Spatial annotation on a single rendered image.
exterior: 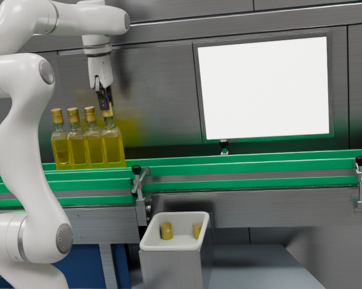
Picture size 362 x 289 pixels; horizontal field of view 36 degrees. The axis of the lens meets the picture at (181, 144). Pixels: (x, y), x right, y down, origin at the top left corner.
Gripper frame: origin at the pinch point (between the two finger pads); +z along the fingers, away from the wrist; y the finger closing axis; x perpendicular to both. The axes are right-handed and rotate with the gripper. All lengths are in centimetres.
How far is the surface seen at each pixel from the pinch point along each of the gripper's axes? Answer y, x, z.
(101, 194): 13.2, -1.8, 26.0
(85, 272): 13, -12, 53
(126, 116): -12.1, 2.3, 8.3
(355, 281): -14, 77, 75
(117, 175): 6.2, 2.2, 22.5
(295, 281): 10, 56, 60
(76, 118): 1.1, -10.4, 4.5
